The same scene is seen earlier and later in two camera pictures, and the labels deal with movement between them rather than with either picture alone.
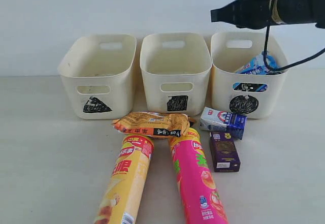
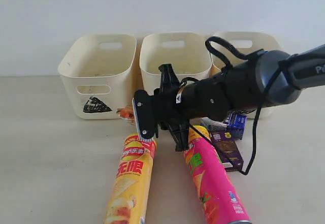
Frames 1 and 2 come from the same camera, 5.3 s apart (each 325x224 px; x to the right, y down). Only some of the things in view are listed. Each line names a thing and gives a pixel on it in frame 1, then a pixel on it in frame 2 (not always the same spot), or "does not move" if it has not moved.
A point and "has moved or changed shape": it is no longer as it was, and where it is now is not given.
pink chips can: (199, 196) to (219, 200)
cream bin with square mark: (176, 67) does not move
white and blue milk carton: (213, 120) does not move
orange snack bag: (151, 123) has moved or changed shape
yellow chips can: (121, 202) has moved or changed shape
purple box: (225, 158) does not move
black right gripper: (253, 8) to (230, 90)
